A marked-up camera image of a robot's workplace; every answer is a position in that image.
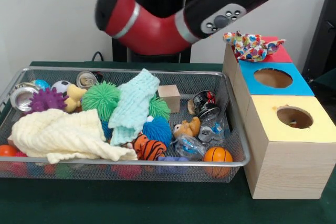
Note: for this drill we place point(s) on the small wooden cube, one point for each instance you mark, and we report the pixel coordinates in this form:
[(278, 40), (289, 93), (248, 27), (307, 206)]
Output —
[(170, 96)]

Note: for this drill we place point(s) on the orange striped tiger plush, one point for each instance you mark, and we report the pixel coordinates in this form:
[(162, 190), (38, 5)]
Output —
[(151, 148)]

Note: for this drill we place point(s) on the green spiky ball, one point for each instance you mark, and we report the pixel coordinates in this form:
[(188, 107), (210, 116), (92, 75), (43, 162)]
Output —
[(101, 98)]

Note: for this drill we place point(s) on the purple spiky ball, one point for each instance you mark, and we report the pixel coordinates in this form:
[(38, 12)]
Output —
[(47, 100)]

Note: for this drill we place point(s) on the blue spiky ball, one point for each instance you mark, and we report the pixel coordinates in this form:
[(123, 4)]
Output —
[(157, 129)]

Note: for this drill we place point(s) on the light blue waffle cloth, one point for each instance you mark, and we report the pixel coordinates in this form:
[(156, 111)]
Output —
[(134, 106)]

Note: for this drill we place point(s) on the orange basketball toy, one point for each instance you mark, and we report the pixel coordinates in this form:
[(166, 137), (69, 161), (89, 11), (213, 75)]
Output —
[(218, 154)]

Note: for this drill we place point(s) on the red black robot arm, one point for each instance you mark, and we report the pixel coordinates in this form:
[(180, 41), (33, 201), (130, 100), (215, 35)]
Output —
[(157, 30)]

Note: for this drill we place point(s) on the yellow duck toy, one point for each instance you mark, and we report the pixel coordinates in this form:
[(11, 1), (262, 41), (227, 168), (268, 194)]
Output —
[(74, 96)]

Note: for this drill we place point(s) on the cream waffle cloth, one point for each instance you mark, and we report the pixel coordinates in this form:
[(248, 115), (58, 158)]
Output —
[(65, 134)]

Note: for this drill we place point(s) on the black stand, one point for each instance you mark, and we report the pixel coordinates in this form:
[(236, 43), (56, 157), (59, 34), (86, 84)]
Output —
[(324, 37)]

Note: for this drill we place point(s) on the black crushed can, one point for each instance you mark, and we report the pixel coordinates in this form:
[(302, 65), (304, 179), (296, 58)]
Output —
[(206, 103)]

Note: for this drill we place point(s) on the wooden box with three holes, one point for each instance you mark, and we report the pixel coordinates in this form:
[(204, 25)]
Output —
[(288, 171)]

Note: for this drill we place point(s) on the dark green tablecloth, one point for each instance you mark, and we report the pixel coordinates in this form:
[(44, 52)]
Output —
[(328, 82), (131, 203)]

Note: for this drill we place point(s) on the metal mesh bin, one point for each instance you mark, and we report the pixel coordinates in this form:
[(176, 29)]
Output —
[(86, 172)]

